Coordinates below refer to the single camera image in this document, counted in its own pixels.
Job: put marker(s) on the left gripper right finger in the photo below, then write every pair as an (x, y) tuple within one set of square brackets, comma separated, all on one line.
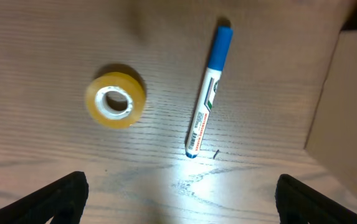
[(298, 203)]

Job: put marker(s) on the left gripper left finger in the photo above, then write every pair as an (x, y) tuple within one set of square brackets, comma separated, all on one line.
[(62, 201)]

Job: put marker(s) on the cardboard box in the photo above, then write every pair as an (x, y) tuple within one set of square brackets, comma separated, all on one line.
[(332, 140)]

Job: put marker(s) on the yellow clear tape roll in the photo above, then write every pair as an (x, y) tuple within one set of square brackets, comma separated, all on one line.
[(115, 100)]

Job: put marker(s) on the blue whiteboard marker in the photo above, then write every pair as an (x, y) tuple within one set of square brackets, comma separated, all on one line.
[(212, 75)]

